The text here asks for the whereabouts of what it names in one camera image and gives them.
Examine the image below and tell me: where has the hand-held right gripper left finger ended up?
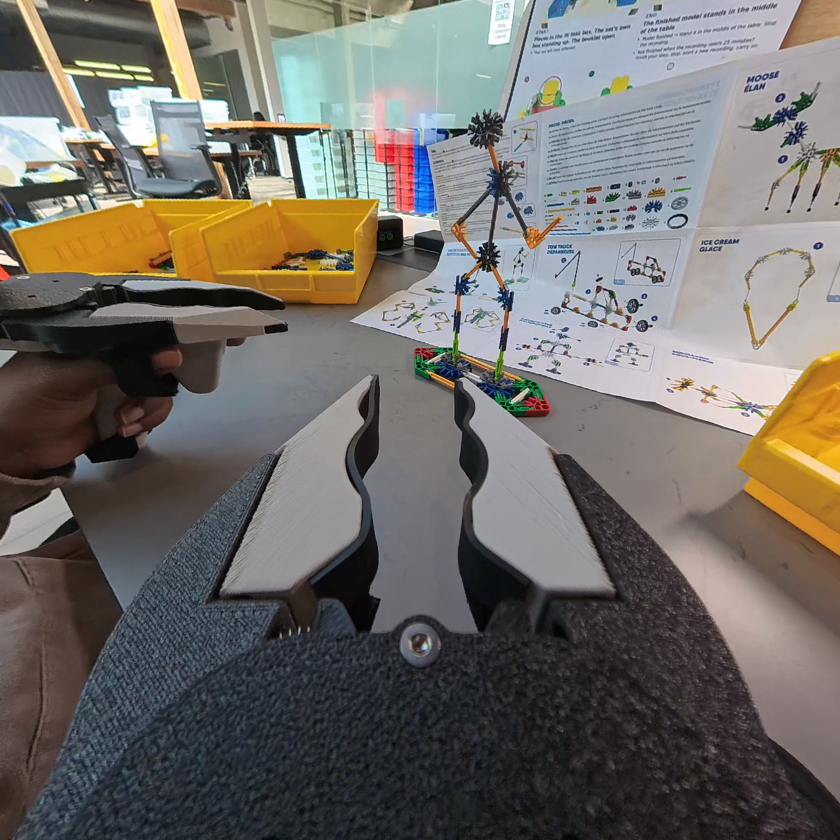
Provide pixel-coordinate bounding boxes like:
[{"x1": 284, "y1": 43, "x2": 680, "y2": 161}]
[{"x1": 217, "y1": 374, "x2": 383, "y2": 631}]

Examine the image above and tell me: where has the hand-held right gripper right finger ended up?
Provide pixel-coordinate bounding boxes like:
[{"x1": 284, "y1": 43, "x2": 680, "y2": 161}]
[{"x1": 453, "y1": 378, "x2": 618, "y2": 631}]

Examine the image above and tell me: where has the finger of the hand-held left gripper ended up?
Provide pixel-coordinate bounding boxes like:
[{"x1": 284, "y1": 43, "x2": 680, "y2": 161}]
[
  {"x1": 73, "y1": 276, "x2": 286, "y2": 316},
  {"x1": 86, "y1": 302, "x2": 290, "y2": 395}
]

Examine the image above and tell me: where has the colourful toy rod model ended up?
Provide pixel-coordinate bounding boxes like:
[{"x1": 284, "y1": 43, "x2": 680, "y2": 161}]
[{"x1": 414, "y1": 111, "x2": 563, "y2": 418}]

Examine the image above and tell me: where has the person's left forearm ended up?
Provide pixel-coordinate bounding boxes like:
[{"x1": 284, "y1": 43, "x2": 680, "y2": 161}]
[{"x1": 0, "y1": 466, "x2": 77, "y2": 532}]

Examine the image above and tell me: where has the white printed task sheet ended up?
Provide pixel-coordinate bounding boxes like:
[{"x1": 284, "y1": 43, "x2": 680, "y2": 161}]
[{"x1": 506, "y1": 0, "x2": 802, "y2": 119}]

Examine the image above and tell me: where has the person's left hand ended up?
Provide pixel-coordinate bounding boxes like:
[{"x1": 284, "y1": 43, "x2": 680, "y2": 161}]
[{"x1": 0, "y1": 348, "x2": 185, "y2": 481}]

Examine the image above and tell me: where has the yellow plastic bin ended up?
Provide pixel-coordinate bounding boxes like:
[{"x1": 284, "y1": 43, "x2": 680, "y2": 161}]
[
  {"x1": 11, "y1": 200, "x2": 250, "y2": 277},
  {"x1": 171, "y1": 197, "x2": 382, "y2": 305},
  {"x1": 739, "y1": 352, "x2": 840, "y2": 555}
]

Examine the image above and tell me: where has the pile of toy building pieces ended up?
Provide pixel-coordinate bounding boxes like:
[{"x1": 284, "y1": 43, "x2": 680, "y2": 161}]
[{"x1": 269, "y1": 250, "x2": 355, "y2": 273}]

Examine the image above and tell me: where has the black office chair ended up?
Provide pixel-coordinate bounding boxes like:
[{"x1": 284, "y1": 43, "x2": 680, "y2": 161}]
[{"x1": 99, "y1": 103, "x2": 221, "y2": 200}]

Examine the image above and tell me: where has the wooden table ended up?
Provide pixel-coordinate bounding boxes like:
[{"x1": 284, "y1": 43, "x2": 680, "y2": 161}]
[{"x1": 204, "y1": 119, "x2": 332, "y2": 198}]

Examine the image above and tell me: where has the red plastic crate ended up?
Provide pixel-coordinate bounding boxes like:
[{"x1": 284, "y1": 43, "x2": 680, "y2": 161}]
[{"x1": 372, "y1": 128, "x2": 441, "y2": 217}]

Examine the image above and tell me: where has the white folded instruction booklet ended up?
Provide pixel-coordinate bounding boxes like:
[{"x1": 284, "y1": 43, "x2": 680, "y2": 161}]
[{"x1": 352, "y1": 37, "x2": 840, "y2": 437}]

